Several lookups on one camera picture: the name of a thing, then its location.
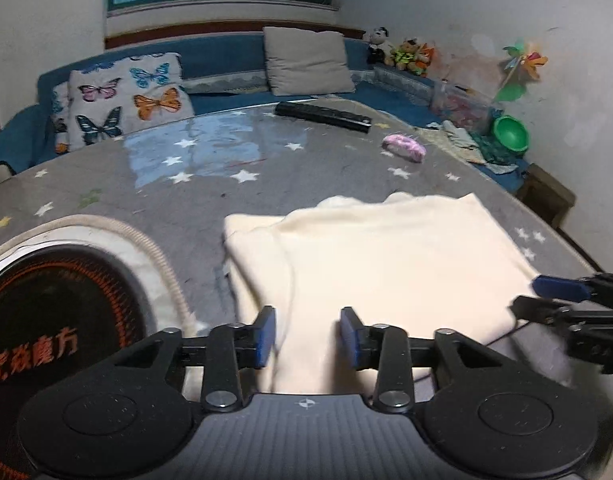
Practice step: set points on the orange plush toy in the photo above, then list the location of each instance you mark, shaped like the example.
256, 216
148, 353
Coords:
425, 60

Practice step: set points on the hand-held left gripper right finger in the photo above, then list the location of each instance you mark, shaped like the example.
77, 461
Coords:
349, 337

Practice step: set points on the green plastic bowl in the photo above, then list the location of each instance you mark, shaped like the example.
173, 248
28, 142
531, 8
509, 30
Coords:
511, 135

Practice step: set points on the blue sofa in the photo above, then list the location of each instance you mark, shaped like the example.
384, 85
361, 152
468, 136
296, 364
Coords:
221, 60

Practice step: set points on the colourful pinwheel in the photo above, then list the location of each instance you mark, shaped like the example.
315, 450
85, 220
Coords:
523, 62

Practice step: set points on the clear plastic storage box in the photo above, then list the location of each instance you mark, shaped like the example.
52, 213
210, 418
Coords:
461, 105

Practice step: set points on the grey pillow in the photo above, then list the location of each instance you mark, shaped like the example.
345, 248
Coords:
309, 62

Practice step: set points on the long black remote control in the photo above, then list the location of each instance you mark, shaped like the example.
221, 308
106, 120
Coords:
324, 116

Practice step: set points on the cream garment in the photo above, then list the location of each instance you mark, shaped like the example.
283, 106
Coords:
386, 280

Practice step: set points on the green yellow plush toy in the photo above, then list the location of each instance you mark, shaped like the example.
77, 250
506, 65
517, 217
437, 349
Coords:
405, 56

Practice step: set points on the pile of patterned cloths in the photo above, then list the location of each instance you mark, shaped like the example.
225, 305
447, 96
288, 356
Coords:
469, 145

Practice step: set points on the butterfly print pillow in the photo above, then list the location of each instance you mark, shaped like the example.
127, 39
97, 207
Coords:
124, 100

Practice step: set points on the brown wooden stool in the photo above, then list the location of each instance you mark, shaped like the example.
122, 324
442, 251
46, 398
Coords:
546, 192

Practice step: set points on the round black table heater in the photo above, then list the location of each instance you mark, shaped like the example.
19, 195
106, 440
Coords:
51, 320

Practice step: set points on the panda plush toy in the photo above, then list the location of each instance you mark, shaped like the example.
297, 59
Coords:
379, 42

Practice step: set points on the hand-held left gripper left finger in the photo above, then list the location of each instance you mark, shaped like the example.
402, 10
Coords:
266, 336

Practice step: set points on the pink fluffy brush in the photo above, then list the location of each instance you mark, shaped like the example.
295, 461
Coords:
404, 146

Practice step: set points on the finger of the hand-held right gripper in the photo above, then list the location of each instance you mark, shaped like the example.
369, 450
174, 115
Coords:
533, 307
558, 287

